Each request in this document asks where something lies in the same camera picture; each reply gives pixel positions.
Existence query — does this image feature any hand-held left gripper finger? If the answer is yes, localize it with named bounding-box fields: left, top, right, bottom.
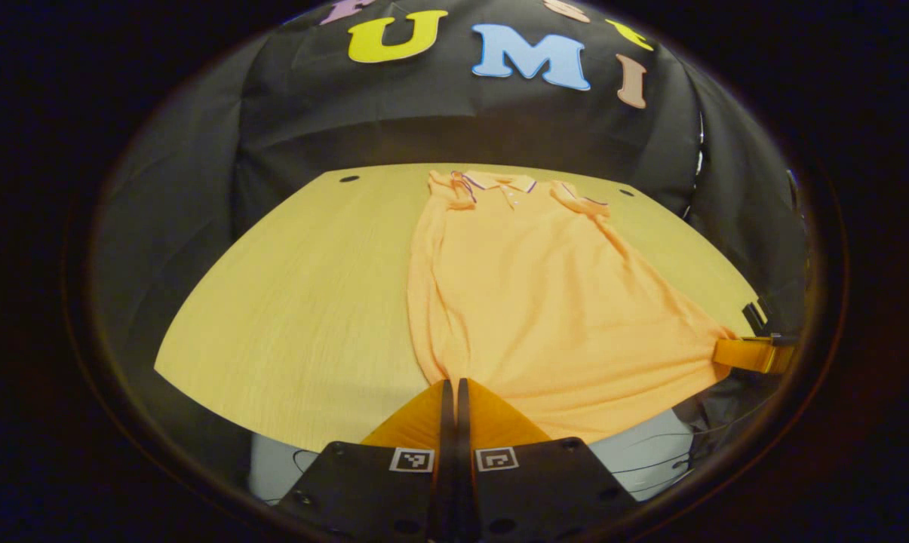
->
left=456, top=378, right=640, bottom=543
left=277, top=379, right=455, bottom=543

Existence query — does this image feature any orange T-shirt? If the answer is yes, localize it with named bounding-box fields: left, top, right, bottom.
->
left=407, top=169, right=738, bottom=444

